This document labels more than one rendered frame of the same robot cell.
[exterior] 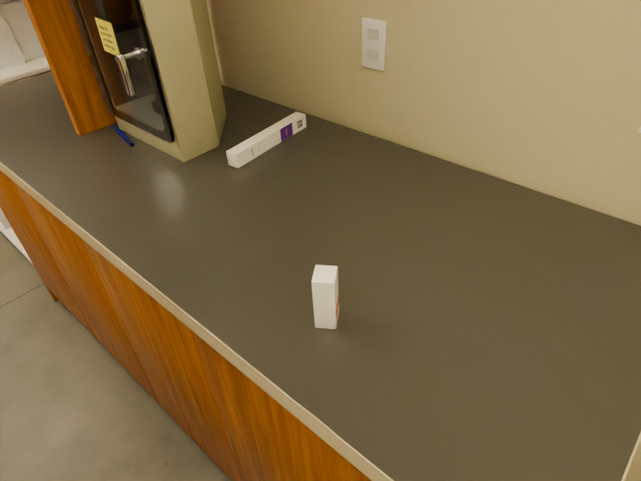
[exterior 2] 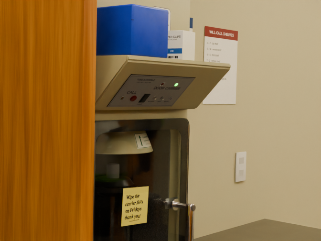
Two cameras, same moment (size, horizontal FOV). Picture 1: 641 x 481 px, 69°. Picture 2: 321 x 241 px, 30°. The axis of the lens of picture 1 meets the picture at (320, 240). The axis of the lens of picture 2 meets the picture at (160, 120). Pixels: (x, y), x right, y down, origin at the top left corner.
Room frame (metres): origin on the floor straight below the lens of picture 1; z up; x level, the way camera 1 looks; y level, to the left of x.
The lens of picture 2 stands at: (1.19, 1.68, 1.45)
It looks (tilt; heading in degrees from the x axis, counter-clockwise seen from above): 3 degrees down; 266
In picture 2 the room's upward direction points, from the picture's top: 1 degrees clockwise
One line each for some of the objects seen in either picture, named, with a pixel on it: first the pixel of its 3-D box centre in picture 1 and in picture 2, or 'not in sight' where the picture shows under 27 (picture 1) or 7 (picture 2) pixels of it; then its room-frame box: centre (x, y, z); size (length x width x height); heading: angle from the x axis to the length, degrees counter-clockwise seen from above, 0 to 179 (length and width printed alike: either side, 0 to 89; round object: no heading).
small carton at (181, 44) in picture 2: not in sight; (178, 46); (1.08, 0.45, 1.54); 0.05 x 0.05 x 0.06; 54
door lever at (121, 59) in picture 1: (133, 72); (183, 222); (1.06, 0.39, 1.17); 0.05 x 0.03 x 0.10; 136
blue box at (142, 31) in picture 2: not in sight; (131, 33); (1.18, 0.55, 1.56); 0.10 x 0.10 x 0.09; 46
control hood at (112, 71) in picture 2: not in sight; (161, 85); (1.12, 0.48, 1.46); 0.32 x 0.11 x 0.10; 46
